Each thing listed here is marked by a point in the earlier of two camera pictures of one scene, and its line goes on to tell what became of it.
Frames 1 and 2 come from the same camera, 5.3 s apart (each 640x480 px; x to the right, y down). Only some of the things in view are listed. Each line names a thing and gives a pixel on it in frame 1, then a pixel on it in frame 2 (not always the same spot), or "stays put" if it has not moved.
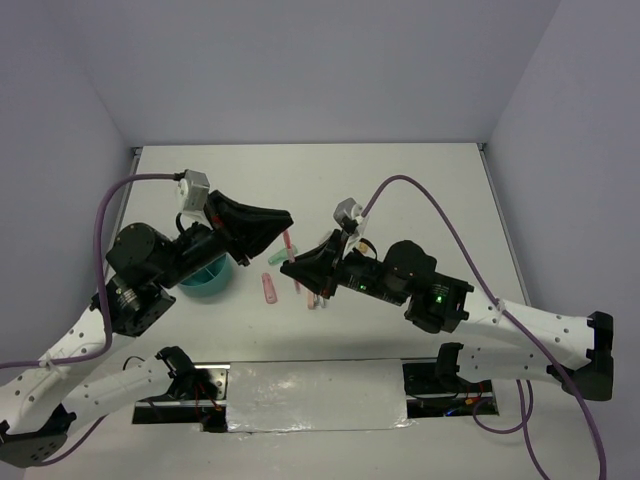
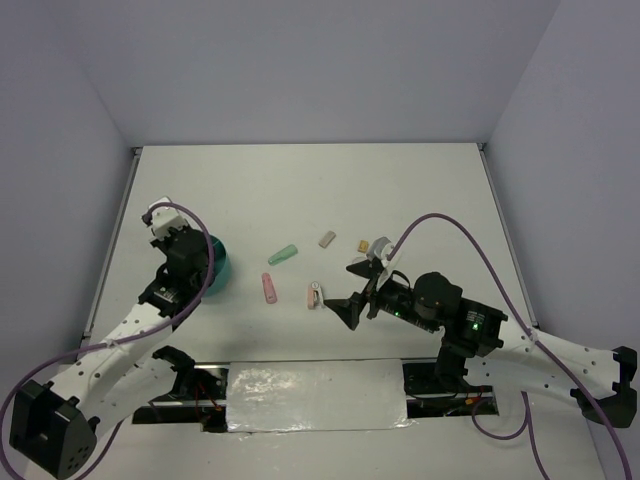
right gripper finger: x=316 y=266 to x=349 y=309
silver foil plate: x=317 y=396 stays put
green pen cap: x=281 y=255 stays put
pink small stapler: x=315 y=301 stays put
